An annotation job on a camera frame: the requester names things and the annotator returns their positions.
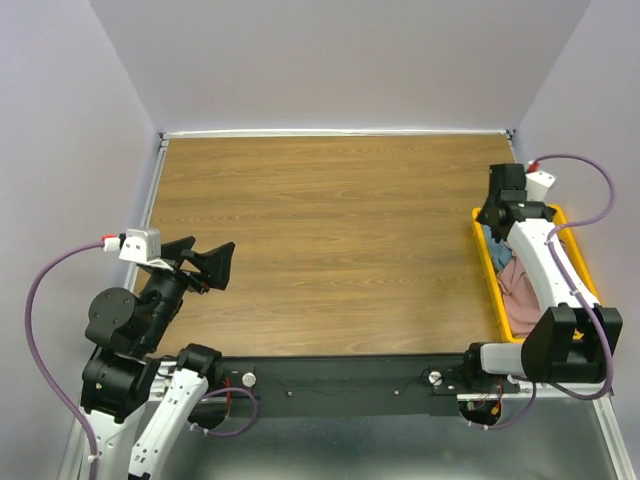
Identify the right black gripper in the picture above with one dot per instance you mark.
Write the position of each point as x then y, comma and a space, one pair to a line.
481, 212

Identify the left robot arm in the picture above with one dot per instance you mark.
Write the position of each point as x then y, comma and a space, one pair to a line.
126, 329

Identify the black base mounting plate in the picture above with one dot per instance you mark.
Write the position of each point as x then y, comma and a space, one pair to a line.
349, 386

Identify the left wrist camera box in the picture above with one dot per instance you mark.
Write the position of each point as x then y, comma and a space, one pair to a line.
141, 246

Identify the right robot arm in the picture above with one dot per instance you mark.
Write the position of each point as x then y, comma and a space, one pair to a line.
575, 338

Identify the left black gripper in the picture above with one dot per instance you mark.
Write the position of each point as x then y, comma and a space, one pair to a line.
215, 264

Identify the yellow plastic bin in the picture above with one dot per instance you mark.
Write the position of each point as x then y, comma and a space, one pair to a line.
479, 232

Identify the pink t shirt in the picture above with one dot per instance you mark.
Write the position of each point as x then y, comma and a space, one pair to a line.
519, 299

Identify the blue t shirt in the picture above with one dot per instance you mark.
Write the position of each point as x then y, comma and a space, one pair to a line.
500, 253

